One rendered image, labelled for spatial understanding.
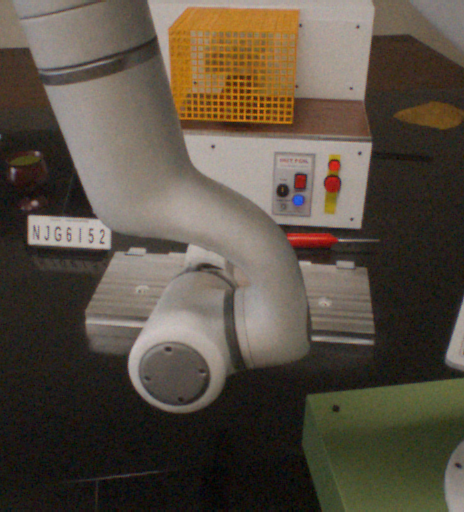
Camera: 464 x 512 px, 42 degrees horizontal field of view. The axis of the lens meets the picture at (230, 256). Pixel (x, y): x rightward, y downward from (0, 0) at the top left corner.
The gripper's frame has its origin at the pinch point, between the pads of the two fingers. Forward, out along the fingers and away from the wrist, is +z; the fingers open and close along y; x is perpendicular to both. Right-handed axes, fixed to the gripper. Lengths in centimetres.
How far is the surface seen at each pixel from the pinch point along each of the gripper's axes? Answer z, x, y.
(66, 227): 30.1, -33.2, 8.0
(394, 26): 212, 47, -32
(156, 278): 16.8, -12.9, 11.6
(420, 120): 107, 44, -5
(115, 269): 18.5, -20.4, 11.2
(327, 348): 7.2, 15.4, 17.0
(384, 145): 88, 32, -1
